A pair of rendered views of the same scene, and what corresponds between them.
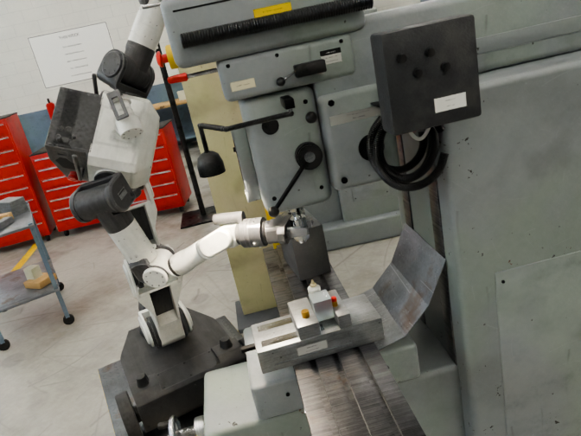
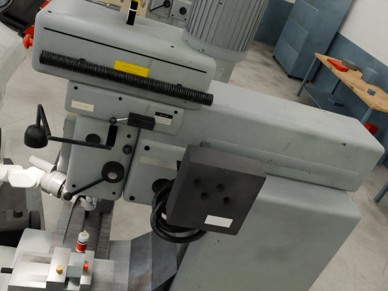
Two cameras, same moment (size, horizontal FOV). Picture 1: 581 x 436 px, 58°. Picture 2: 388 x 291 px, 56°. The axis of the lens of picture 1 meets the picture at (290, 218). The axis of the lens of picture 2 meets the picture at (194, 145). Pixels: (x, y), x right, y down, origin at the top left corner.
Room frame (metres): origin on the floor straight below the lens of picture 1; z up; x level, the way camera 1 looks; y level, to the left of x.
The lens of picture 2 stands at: (0.38, -0.11, 2.18)
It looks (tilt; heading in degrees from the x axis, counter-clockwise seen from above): 30 degrees down; 349
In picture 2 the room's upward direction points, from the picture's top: 21 degrees clockwise
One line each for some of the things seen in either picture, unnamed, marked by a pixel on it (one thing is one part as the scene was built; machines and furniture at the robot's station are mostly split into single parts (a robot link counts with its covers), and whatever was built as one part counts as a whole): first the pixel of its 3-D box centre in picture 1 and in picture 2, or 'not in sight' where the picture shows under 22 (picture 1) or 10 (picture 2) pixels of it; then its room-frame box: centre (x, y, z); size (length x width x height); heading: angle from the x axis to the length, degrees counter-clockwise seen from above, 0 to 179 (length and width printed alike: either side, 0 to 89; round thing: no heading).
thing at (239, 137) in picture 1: (245, 163); (67, 144); (1.43, 0.09, 1.45); 0.04 x 0.04 x 0.21; 5
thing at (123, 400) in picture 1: (129, 417); not in sight; (1.70, 0.77, 0.50); 0.20 x 0.05 x 0.20; 23
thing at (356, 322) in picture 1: (315, 325); (64, 273); (1.28, 0.00, 0.98); 0.35 x 0.15 x 0.11; 97
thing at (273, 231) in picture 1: (271, 231); (68, 190); (1.46, 0.07, 1.22); 0.13 x 0.12 x 0.10; 163
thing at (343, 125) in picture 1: (350, 130); (159, 157); (1.45, -0.22, 1.47); 0.24 x 0.19 x 0.26; 5
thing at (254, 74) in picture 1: (282, 66); (128, 93); (1.44, -0.06, 1.68); 0.34 x 0.24 x 0.10; 95
